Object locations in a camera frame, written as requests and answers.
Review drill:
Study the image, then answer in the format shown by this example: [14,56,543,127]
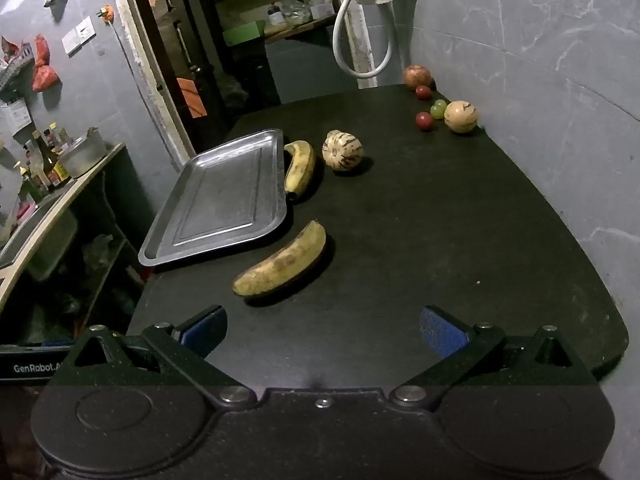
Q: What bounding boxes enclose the white wall switch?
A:
[62,16,97,57]

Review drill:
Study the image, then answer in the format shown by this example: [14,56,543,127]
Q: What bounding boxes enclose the metal pot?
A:
[59,127,107,179]

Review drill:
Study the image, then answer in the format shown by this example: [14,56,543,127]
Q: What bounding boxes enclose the yellow banana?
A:
[283,140,317,200]

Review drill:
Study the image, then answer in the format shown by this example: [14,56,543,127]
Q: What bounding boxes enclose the hanging colourful packets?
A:
[0,36,35,102]

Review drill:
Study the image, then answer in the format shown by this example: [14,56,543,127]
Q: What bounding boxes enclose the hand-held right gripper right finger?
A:
[387,304,598,411]

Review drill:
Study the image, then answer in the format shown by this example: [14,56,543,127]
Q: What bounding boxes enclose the white paper note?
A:
[0,100,33,136]

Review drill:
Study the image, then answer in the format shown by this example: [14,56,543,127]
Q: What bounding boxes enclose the row of sauce bottles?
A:
[14,121,75,203]

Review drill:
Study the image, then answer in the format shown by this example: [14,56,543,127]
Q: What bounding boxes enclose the beige kitchen counter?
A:
[0,143,127,306]

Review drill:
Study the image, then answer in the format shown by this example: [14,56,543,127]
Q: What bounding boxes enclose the orange box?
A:
[177,77,207,119]

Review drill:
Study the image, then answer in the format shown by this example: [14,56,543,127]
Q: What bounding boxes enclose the green box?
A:
[223,21,266,47]

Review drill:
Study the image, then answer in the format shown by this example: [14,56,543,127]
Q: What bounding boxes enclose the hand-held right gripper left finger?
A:
[60,304,258,411]

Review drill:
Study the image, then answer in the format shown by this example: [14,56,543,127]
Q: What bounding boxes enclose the white door frame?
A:
[102,0,196,161]

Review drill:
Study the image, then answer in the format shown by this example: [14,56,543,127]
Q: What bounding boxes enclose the metal tray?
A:
[137,128,290,267]

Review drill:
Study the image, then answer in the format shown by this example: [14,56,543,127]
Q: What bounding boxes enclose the steel sink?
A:
[0,195,78,281]

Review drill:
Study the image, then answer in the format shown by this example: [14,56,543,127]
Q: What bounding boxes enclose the white hose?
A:
[332,0,393,79]

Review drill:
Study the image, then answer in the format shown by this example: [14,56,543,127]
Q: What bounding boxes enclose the brown spotted banana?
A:
[232,220,327,297]

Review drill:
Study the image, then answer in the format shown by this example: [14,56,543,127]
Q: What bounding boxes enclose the striped pepino melon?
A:
[321,130,363,173]

